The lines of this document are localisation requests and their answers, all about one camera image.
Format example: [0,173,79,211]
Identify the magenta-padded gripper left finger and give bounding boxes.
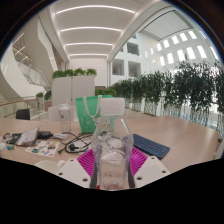
[57,148,98,190]

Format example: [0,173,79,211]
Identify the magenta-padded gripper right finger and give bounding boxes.
[125,146,171,189]

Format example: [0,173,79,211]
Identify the clear plastic water bottle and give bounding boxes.
[90,97,135,191]

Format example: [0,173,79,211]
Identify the dark blue keyboard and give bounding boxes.
[132,133,171,160]

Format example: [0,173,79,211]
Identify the white cup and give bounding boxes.
[34,159,67,176]

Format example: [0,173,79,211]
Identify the white charger block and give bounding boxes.
[53,132,69,141]

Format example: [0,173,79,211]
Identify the colourful sticker sheet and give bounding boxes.
[24,140,60,158]

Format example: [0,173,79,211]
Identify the black power adapter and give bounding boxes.
[37,130,54,140]

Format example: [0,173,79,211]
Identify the tall clear shaker bottle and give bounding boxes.
[57,99,72,134]

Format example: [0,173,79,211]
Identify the open paper notebook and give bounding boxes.
[14,126,42,148]

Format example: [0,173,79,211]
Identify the green tote bag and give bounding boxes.
[75,94,116,134]

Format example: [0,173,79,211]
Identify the white chair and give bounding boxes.
[213,138,224,161]
[47,105,79,122]

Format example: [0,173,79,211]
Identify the black chair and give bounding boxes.
[15,108,31,121]

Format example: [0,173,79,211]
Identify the white cabinet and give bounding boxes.
[50,74,96,108]

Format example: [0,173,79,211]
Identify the low green potted plants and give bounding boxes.
[35,90,53,102]
[51,67,98,79]
[94,86,118,98]

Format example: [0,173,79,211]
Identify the tall leafy green trees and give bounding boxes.
[111,59,224,134]

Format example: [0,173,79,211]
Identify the glass balustrade with handrail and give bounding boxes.
[0,96,39,119]

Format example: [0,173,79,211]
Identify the ceiling light strips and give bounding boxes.
[54,4,137,58]

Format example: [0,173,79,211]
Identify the black cable bundle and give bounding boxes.
[57,131,94,155]

